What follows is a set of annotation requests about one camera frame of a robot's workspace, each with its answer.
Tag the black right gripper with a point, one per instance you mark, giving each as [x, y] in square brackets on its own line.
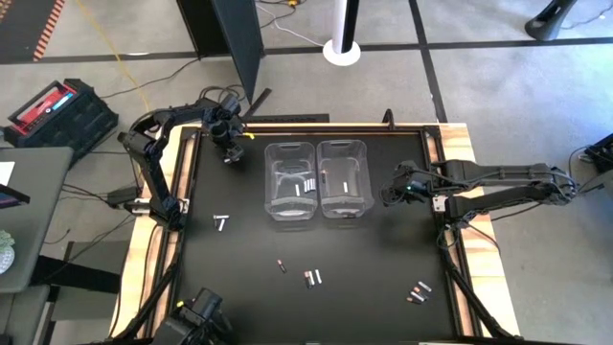
[419, 179]

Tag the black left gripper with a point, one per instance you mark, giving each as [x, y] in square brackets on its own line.
[227, 131]

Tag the clear plastic bin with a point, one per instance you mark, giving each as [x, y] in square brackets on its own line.
[287, 163]
[349, 163]

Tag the black battery with copper end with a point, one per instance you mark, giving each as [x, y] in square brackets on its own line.
[324, 177]
[281, 266]
[307, 280]
[415, 290]
[411, 301]

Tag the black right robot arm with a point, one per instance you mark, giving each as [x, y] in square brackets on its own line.
[503, 172]

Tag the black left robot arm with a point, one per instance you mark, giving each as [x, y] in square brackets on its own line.
[153, 177]

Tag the yellow tag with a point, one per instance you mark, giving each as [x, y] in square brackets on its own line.
[249, 135]

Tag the black partition foot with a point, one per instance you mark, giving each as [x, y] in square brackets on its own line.
[258, 101]

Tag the flat black bar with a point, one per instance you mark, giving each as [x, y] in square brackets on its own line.
[287, 118]

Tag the dark partition panel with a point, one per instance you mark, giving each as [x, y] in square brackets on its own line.
[239, 38]

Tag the white pole with round base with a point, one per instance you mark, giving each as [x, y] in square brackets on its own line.
[341, 52]

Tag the black and red tool case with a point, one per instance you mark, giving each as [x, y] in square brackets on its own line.
[81, 124]

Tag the black equipment box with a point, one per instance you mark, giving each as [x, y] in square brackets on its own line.
[603, 153]

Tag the grey side table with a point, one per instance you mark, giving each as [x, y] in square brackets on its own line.
[38, 230]

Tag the black stand base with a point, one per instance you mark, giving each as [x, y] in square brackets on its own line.
[546, 24]

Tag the white paper sheet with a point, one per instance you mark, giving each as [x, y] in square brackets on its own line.
[6, 173]

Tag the black mat with orange stripes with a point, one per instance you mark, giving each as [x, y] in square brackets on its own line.
[24, 29]

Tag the white and green woven ball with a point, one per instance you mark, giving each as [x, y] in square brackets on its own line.
[5, 254]

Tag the grey cabinet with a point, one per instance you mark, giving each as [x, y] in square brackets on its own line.
[21, 316]

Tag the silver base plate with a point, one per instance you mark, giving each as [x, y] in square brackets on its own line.
[141, 207]
[439, 203]

